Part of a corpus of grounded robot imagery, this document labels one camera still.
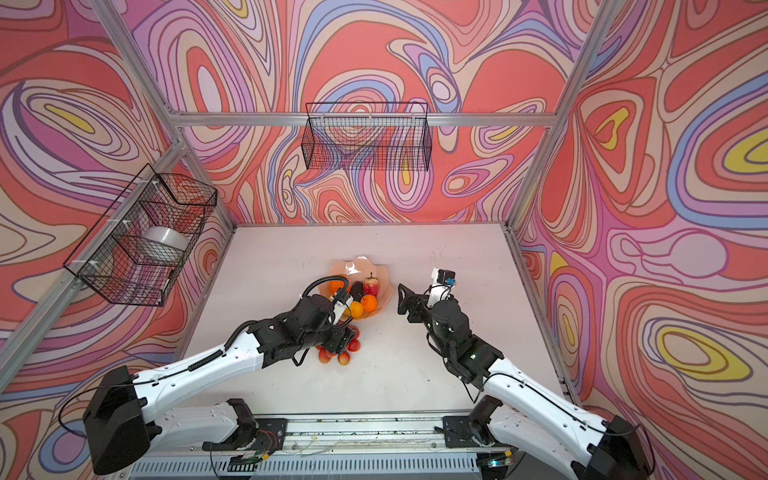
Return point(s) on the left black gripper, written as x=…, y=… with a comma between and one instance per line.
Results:
x=340, y=340

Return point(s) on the pink scalloped fruit bowl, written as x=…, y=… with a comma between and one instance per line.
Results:
x=358, y=269

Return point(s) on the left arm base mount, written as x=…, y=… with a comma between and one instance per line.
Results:
x=265, y=435

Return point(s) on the black wire basket left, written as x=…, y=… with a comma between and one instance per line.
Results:
x=115, y=268

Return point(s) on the dark fake avocado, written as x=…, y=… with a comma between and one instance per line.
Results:
x=357, y=291

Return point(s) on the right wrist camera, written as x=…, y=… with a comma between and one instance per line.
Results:
x=442, y=277

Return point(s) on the small fake orange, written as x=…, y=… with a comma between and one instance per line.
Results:
x=369, y=303

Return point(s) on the red fake lychee bunch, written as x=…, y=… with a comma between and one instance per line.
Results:
x=344, y=356

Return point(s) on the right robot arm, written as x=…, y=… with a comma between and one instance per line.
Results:
x=518, y=411

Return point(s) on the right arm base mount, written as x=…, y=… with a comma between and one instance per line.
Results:
x=463, y=432

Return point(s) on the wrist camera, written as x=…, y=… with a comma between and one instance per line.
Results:
x=442, y=277
x=341, y=301

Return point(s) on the orange fake bell pepper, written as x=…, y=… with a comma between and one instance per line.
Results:
x=341, y=283

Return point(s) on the black wire basket back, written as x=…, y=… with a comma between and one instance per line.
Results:
x=367, y=136

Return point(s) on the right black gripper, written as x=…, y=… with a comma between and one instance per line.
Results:
x=420, y=304

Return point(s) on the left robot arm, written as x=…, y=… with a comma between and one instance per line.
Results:
x=129, y=413

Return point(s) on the black wire basket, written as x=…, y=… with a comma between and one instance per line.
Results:
x=367, y=136
x=115, y=268

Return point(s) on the white tape roll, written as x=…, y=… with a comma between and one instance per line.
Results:
x=163, y=245

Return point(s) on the yellow fake squash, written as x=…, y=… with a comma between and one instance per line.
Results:
x=355, y=310

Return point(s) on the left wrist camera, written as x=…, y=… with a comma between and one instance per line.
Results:
x=341, y=301

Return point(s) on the red fake strawberry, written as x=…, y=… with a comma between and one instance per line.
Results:
x=371, y=285

